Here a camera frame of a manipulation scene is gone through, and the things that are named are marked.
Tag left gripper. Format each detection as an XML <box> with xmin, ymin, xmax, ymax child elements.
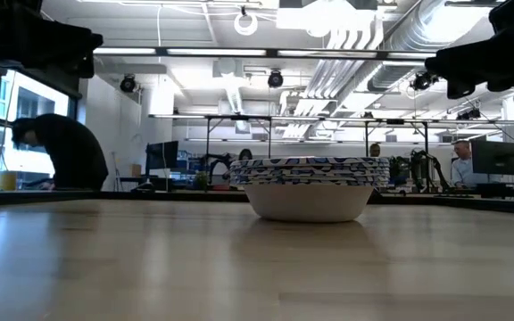
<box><xmin>0</xmin><ymin>20</ymin><xmax>104</xmax><ymax>79</ymax></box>

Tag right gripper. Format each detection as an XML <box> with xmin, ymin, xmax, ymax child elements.
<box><xmin>425</xmin><ymin>26</ymin><xmax>514</xmax><ymax>100</ymax></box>

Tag black ceiling device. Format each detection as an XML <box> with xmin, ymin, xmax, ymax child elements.
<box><xmin>456</xmin><ymin>107</ymin><xmax>482</xmax><ymax>121</ymax></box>

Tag large window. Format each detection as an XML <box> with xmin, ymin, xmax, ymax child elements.
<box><xmin>0</xmin><ymin>69</ymin><xmax>78</xmax><ymax>193</ymax></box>

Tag black computer monitor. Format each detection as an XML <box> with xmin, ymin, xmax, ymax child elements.
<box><xmin>145</xmin><ymin>140</ymin><xmax>180</xmax><ymax>171</ymax></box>
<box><xmin>470</xmin><ymin>140</ymin><xmax>514</xmax><ymax>177</ymax></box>

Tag white ceiling pipes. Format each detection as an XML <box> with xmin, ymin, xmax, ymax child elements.
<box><xmin>303</xmin><ymin>26</ymin><xmax>386</xmax><ymax>99</ymax></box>

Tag yellow container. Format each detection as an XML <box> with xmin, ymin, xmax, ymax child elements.
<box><xmin>0</xmin><ymin>170</ymin><xmax>19</xmax><ymax>192</ymax></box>

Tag small green plant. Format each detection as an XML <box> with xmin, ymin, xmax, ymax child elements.
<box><xmin>195</xmin><ymin>170</ymin><xmax>210</xmax><ymax>192</ymax></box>

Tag black ceiling camera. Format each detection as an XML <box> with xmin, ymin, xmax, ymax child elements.
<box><xmin>267</xmin><ymin>70</ymin><xmax>285</xmax><ymax>89</ymax></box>
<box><xmin>410</xmin><ymin>70</ymin><xmax>440</xmax><ymax>93</ymax></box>
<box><xmin>120</xmin><ymin>74</ymin><xmax>138</xmax><ymax>94</ymax></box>

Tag silver ventilation duct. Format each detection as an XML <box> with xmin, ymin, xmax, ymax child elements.
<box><xmin>363</xmin><ymin>0</ymin><xmax>499</xmax><ymax>95</ymax></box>

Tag black background rig frame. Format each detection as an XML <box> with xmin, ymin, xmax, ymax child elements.
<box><xmin>363</xmin><ymin>118</ymin><xmax>430</xmax><ymax>158</ymax></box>
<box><xmin>205</xmin><ymin>114</ymin><xmax>274</xmax><ymax>161</ymax></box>

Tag black aluminium table frame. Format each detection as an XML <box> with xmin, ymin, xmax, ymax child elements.
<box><xmin>0</xmin><ymin>188</ymin><xmax>514</xmax><ymax>218</ymax></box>

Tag white ring lamp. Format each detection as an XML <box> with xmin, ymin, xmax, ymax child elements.
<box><xmin>233</xmin><ymin>11</ymin><xmax>259</xmax><ymax>37</ymax></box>

